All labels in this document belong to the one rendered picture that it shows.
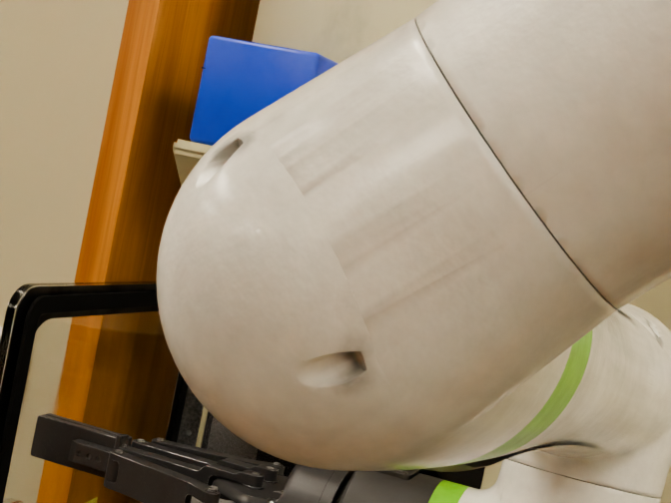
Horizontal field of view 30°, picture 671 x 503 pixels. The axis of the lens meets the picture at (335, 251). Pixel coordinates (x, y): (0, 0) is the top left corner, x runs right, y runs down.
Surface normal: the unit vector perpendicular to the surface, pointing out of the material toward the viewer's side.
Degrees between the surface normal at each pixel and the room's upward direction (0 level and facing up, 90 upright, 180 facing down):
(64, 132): 90
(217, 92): 90
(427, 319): 105
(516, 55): 78
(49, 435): 90
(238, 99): 90
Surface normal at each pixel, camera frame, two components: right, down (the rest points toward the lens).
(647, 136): -0.11, 0.39
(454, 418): 0.45, 0.70
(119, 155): -0.32, -0.01
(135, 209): 0.92, 0.21
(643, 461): 0.42, 0.08
